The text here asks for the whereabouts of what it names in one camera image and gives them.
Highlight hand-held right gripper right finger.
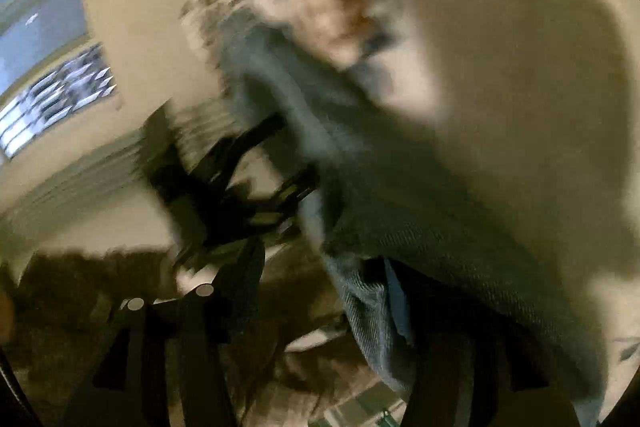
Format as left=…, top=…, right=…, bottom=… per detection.
left=384, top=258, right=582, bottom=427

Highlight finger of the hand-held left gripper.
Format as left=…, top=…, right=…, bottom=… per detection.
left=250, top=164, right=322, bottom=233
left=197, top=113, right=290, bottom=188

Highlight window with metal grille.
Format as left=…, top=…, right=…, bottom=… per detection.
left=0, top=0, right=120, bottom=160

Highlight grey-green denim pants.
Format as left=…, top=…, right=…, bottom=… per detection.
left=219, top=24, right=610, bottom=427

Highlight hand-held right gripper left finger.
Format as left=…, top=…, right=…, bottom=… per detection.
left=60, top=234, right=267, bottom=427

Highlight cream floral printed blanket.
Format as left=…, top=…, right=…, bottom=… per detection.
left=79, top=0, right=640, bottom=424

